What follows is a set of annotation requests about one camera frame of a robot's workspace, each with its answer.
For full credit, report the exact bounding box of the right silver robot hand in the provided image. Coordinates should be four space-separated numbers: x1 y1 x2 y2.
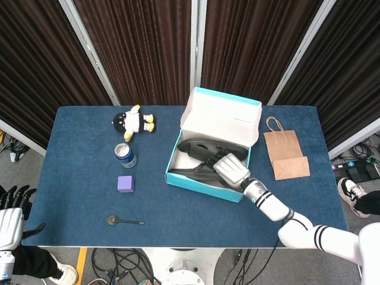
204 147 251 188

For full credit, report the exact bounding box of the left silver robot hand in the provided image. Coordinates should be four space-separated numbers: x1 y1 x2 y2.
0 184 47 253

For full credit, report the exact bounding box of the light blue shoe box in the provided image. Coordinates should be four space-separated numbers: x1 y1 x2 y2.
164 86 263 204

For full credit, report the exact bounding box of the white sneaker foot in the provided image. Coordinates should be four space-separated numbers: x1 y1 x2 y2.
41 252 80 285

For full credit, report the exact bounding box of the black trouser leg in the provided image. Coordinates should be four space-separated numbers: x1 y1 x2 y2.
11 245 59 280
354 191 380 216

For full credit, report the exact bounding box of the brown paper bag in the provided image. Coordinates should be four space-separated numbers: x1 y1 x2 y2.
263 116 311 181

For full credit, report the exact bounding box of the blue tablecloth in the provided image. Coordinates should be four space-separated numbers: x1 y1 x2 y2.
21 105 349 248

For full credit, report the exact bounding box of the dark metal spoon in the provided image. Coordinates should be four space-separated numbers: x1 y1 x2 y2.
106 215 145 226

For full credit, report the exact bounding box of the blue soda can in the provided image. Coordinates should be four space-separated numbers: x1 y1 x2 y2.
114 142 138 169

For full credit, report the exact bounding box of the purple cube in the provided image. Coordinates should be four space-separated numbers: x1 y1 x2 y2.
117 175 137 194

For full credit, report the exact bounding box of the penguin plush toy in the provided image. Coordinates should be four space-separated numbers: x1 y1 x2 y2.
112 104 156 143

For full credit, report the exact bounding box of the white and black sneaker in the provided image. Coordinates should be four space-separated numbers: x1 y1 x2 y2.
337 177 371 219

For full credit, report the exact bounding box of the black foot pedal unit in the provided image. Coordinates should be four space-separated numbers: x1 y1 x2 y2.
331 160 380 181

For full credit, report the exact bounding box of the dark pleated partition panel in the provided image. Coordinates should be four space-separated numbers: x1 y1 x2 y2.
267 0 380 160
0 0 121 157
195 0 338 106
59 0 200 106

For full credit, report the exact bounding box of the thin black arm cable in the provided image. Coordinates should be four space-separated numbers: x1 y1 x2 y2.
265 234 281 277

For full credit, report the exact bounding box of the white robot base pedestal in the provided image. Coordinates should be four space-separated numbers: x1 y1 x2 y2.
141 248 227 285

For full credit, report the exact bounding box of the black floor cable bundle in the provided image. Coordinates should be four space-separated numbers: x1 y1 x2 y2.
90 248 155 285

